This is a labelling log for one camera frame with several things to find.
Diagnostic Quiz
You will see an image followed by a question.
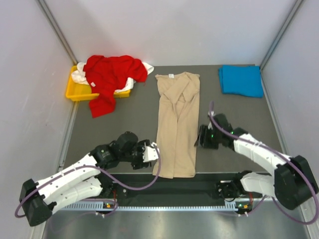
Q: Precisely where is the aluminium frame rail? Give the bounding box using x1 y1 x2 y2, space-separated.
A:
39 181 312 200

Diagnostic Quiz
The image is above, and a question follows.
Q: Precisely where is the beige t shirt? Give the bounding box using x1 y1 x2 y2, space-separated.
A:
153 72 200 179

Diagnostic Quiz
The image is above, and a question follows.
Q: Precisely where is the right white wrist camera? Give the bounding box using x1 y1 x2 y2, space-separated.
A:
208 111 214 129

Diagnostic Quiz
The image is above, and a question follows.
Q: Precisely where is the white t shirt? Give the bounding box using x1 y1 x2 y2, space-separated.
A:
71 62 154 93

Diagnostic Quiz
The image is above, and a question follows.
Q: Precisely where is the yellow plastic bin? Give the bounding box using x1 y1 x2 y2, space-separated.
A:
65 66 131 102

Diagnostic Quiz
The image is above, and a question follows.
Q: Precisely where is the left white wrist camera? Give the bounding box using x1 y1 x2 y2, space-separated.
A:
143 142 159 162

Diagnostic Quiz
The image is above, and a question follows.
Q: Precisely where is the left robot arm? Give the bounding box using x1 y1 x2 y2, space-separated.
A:
18 131 159 227

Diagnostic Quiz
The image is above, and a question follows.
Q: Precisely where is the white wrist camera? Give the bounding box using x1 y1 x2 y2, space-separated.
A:
208 111 214 129
143 142 159 162

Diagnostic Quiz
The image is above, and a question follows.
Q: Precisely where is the red t shirt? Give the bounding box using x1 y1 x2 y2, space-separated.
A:
83 55 148 118

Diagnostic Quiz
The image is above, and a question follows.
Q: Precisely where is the folded blue t shirt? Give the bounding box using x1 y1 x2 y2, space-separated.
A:
218 65 264 98

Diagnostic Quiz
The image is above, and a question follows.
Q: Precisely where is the grey slotted cable duct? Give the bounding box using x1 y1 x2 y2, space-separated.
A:
60 201 251 212

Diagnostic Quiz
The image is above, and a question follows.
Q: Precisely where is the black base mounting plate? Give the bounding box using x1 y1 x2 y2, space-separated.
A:
99 181 263 200

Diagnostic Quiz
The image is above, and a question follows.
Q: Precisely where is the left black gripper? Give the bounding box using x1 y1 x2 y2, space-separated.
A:
120 140 152 169

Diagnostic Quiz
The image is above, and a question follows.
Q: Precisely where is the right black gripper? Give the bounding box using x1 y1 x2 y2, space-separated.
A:
194 124 222 149

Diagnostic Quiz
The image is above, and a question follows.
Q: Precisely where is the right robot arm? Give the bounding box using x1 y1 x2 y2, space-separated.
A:
195 114 319 210

